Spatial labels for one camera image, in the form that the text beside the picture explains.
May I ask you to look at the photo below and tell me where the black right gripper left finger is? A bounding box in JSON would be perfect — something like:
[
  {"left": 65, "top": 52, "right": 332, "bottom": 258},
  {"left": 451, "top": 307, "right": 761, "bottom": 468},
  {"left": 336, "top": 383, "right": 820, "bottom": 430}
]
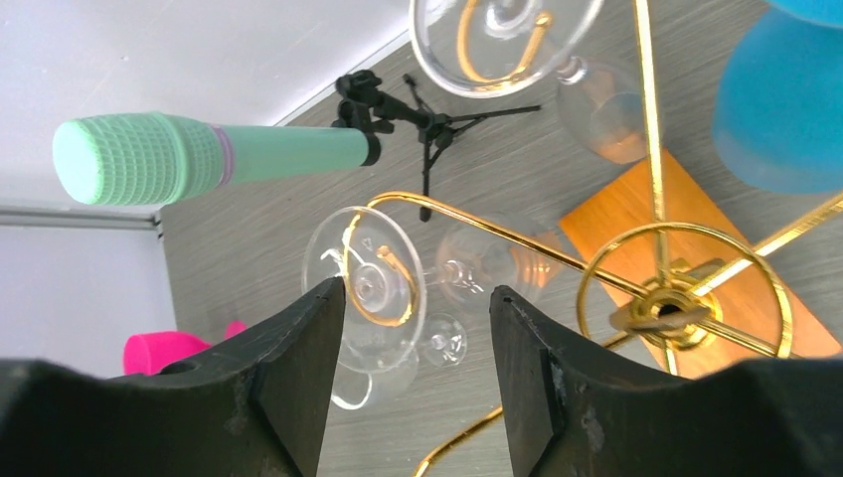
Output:
[{"left": 1, "top": 278, "right": 345, "bottom": 476}]

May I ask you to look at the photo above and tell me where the aluminium frame rail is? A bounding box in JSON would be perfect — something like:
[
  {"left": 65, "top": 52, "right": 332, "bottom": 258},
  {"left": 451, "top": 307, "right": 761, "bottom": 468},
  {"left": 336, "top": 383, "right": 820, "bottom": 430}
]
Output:
[{"left": 1, "top": 205, "right": 164, "bottom": 240}]

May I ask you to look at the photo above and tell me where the pink plastic wine glass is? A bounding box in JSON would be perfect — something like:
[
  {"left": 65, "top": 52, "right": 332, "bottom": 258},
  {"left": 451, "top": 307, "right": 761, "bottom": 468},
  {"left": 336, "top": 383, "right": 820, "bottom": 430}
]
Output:
[{"left": 122, "top": 331, "right": 212, "bottom": 376}]

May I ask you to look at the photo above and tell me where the mint green microphone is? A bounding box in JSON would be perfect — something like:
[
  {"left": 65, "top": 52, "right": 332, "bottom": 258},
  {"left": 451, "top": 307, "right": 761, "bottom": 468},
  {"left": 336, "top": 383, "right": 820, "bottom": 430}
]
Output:
[{"left": 53, "top": 112, "right": 381, "bottom": 206}]

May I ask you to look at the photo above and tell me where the blue plastic wine glass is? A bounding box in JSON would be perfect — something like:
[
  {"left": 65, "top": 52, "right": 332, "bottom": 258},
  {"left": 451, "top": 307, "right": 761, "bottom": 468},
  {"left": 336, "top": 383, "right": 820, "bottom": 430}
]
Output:
[{"left": 712, "top": 0, "right": 842, "bottom": 194}]

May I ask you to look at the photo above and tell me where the gold wire glass rack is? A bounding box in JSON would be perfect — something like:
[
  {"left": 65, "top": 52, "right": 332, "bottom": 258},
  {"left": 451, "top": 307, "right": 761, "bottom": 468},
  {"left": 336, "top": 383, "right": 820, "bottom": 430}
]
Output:
[{"left": 370, "top": 1, "right": 842, "bottom": 476}]

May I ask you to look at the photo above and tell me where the black mini tripod stand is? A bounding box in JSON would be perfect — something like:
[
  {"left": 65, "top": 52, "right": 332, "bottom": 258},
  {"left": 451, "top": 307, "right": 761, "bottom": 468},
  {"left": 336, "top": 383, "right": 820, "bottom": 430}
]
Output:
[{"left": 332, "top": 70, "right": 542, "bottom": 197}]

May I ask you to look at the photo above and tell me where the orange wooden rack base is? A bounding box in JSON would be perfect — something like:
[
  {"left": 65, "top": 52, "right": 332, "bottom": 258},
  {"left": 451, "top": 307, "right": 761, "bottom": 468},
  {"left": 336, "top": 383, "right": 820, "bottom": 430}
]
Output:
[{"left": 560, "top": 151, "right": 842, "bottom": 379}]

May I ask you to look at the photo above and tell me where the clear wine glass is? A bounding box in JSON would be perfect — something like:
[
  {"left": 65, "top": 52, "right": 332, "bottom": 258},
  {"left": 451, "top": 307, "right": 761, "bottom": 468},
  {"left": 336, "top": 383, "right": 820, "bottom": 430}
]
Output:
[
  {"left": 409, "top": 0, "right": 648, "bottom": 164},
  {"left": 301, "top": 207, "right": 562, "bottom": 374},
  {"left": 330, "top": 313, "right": 468, "bottom": 411}
]

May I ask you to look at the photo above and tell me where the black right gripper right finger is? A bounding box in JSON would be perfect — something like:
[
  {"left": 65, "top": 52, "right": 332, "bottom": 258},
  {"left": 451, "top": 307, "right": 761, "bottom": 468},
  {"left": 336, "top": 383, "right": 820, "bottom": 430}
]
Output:
[{"left": 490, "top": 286, "right": 842, "bottom": 476}]

